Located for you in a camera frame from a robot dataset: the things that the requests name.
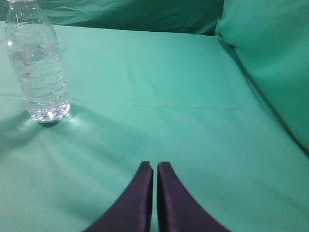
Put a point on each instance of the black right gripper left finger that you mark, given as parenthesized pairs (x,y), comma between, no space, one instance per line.
(132,211)

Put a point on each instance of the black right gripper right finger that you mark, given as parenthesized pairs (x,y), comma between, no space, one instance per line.
(177,210)

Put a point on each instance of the clear plastic water bottle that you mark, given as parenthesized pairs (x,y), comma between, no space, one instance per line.
(34,53)

